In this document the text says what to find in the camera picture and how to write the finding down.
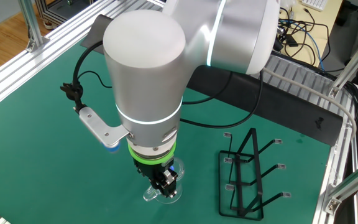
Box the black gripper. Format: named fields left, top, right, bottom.
left=132, top=157, right=178, bottom=199

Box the clear plastic cup with handle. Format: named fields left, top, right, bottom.
left=142, top=157, right=186, bottom=205

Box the green table mat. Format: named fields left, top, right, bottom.
left=0, top=42, right=332, bottom=224

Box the black rubber strip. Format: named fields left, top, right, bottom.
left=80, top=14, right=344, bottom=147

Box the beige desk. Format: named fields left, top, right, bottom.
left=278, top=0, right=344, bottom=68

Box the white keyboard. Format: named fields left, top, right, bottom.
left=301, top=0, right=329, bottom=12

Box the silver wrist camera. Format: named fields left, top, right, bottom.
left=78, top=106, right=131, bottom=154

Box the black wire cup rack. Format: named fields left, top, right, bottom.
left=218, top=127, right=291, bottom=221

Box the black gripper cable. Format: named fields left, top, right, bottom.
left=178, top=70, right=264, bottom=129

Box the black camera cable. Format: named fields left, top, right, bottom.
left=60, top=40, right=113, bottom=114

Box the aluminium profile table frame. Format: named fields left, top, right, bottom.
left=0, top=0, right=358, bottom=224

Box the thick grey cable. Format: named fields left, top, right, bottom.
left=262, top=67, right=357, bottom=141

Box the black striped equipment frame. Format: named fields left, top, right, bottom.
left=35, top=0, right=93, bottom=31

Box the aluminium frame post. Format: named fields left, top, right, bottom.
left=327, top=23, right=358, bottom=100
left=323, top=160, right=358, bottom=215
left=17, top=0, right=51, bottom=53

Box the thin blue cable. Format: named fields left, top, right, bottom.
left=280, top=18, right=326, bottom=71

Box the black cable bundle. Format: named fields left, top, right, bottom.
left=340, top=79, right=358, bottom=123

